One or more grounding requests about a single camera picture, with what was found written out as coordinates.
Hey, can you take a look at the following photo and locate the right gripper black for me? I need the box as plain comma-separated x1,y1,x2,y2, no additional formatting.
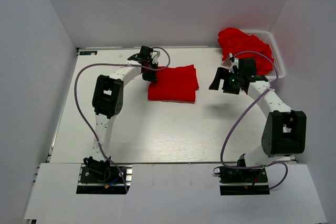
209,67,244,94

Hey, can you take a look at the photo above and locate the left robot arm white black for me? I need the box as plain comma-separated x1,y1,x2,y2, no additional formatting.
91,46,160,161

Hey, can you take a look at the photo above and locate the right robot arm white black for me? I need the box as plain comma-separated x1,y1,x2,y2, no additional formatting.
209,56,307,182

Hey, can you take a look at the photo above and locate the red t shirt pile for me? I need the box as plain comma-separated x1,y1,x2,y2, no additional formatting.
218,28,274,75

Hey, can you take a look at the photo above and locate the white plastic basket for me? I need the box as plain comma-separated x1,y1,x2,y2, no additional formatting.
242,29,286,79

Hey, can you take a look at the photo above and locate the blue table label sticker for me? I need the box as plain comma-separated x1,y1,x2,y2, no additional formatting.
79,51,98,56

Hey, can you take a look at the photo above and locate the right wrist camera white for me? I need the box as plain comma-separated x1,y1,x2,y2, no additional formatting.
229,56,239,74

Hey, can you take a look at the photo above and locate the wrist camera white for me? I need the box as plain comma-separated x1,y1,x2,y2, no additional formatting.
229,56,239,74
152,50,161,64

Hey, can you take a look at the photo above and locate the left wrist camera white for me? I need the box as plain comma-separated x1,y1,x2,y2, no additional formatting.
152,50,161,64

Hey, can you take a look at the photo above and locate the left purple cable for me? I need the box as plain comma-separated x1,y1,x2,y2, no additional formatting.
73,46,171,193

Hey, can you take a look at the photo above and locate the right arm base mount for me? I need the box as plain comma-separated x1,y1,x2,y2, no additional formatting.
213,166,270,196

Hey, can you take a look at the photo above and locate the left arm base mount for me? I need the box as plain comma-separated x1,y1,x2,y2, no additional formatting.
76,165,133,195

